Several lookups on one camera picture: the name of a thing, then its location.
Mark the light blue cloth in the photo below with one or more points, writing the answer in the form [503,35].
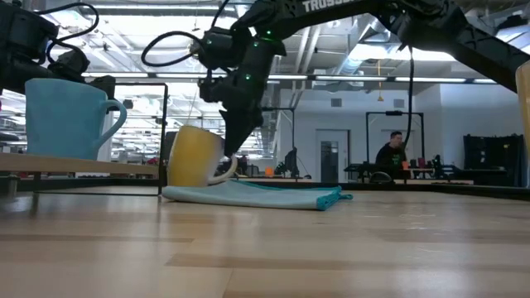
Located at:
[248,196]

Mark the wooden shelf with black frame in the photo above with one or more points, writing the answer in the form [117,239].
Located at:
[83,164]

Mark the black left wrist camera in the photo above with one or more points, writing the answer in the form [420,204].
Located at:
[70,64]

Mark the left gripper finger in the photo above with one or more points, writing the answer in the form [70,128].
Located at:
[108,85]

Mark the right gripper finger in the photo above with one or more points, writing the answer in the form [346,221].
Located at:
[236,132]
[256,118]

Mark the seated person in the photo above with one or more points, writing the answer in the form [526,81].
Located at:
[391,155]

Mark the small blue mug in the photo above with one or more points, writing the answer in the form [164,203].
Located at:
[62,120]

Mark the black gantry frame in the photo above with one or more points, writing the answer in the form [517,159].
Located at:
[293,124]
[393,112]

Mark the ceiling light strip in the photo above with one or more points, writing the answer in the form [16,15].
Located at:
[290,77]
[352,78]
[430,79]

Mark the background work table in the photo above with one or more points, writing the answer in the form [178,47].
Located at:
[435,181]

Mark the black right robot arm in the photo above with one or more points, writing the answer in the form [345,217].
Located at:
[455,37]

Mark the grey door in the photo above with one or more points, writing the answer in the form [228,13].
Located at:
[343,157]

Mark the dark background monitor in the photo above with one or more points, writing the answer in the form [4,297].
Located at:
[172,142]

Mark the background black robot arm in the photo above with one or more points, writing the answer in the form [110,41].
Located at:
[292,161]

